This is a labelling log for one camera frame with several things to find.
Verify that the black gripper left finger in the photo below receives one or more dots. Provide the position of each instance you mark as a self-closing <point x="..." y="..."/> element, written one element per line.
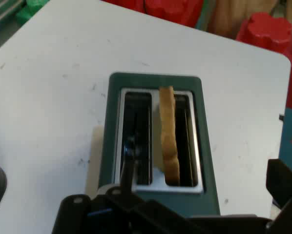
<point x="116" y="214"/>

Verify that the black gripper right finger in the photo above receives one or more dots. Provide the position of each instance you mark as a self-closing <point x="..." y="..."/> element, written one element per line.
<point x="290" y="195"/>

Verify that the teal box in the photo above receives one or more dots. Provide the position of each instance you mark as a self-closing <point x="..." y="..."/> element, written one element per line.
<point x="290" y="136"/>

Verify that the brown toast slice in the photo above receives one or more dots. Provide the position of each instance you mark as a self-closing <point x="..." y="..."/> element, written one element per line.
<point x="168" y="136"/>

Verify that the dark green two-slot toaster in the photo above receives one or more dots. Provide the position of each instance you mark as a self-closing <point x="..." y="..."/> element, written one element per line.
<point x="207" y="146"/>

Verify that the red plastic stool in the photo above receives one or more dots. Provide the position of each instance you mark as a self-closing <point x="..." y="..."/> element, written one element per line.
<point x="265" y="30"/>

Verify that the tan wooden object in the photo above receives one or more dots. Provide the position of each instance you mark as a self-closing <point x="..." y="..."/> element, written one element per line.
<point x="234" y="14"/>

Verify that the large red plastic container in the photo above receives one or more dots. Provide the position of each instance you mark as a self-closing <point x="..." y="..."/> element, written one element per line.
<point x="170" y="9"/>

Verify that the green plastic object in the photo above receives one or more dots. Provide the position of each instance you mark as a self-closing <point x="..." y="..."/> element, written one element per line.
<point x="30" y="9"/>

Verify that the grey metal rail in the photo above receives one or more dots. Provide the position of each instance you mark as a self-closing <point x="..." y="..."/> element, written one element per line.
<point x="2" y="11"/>

